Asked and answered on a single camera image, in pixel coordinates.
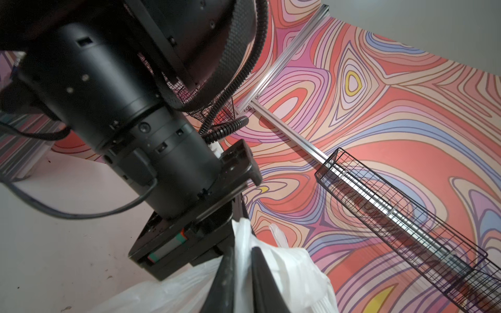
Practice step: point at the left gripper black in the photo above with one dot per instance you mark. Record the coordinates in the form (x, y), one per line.
(194, 194)

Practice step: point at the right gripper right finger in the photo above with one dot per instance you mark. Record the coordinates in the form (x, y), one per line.
(266, 295)

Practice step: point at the clear plastic bag bottom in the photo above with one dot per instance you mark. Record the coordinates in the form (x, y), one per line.
(302, 285)

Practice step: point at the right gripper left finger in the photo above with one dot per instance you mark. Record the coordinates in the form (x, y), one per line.
(221, 294)

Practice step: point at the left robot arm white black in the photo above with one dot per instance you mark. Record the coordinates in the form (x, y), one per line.
(141, 82)

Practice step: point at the black wire basket back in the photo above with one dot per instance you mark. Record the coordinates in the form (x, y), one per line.
(452, 263)

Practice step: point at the black wire basket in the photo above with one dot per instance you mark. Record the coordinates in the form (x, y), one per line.
(452, 263)
(165, 92)

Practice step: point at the black wire basket left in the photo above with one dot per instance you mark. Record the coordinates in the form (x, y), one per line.
(165, 92)

